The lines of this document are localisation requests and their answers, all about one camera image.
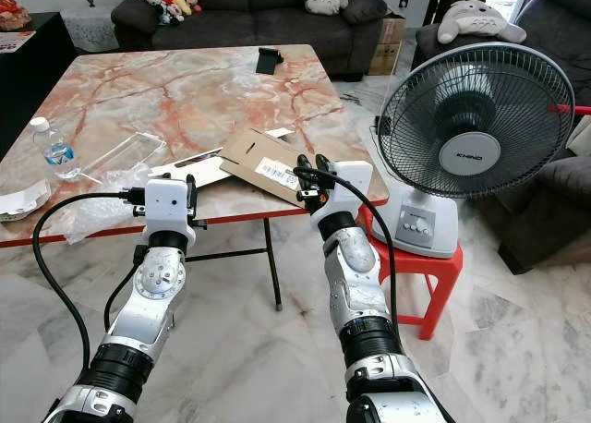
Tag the orange marble folding table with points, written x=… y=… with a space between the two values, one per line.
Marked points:
x=194 y=100

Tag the brown cardboard box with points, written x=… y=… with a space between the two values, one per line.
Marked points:
x=386 y=46

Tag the grey table fan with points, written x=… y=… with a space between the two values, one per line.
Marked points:
x=471 y=151

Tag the clear plastic bag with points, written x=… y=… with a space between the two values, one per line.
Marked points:
x=92 y=211

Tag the black low cabinet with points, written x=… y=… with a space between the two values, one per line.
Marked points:
x=28 y=72

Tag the dark grey fabric sofa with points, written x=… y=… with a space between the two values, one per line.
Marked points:
x=259 y=17

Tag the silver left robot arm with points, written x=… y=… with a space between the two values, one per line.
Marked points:
x=157 y=294

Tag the white lace covered stand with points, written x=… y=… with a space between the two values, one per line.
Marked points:
x=88 y=28

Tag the red and gold figurine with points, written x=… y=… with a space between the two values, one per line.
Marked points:
x=11 y=7

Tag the clear plastic water bottle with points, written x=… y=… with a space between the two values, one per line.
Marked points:
x=57 y=151

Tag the small white paper strip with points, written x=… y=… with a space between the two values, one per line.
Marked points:
x=280 y=133

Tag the black phone stand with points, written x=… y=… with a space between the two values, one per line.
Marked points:
x=270 y=60

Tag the white printed packaging card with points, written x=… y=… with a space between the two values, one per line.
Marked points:
x=194 y=169

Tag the dark grey fabric armchair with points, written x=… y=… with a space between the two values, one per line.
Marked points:
x=554 y=26
x=549 y=211

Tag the large grey Totoro plush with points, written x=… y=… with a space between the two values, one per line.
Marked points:
x=480 y=21

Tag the brown cardboard with label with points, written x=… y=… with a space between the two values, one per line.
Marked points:
x=263 y=155

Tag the red plastic stool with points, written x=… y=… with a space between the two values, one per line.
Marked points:
x=434 y=266

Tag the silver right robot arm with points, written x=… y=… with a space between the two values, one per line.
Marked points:
x=355 y=266

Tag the small white paper box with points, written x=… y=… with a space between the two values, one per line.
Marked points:
x=23 y=199

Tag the clear plastic packaging tray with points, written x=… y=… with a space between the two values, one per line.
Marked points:
x=125 y=155

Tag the white and red booklet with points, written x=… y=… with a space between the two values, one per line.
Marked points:
x=14 y=41

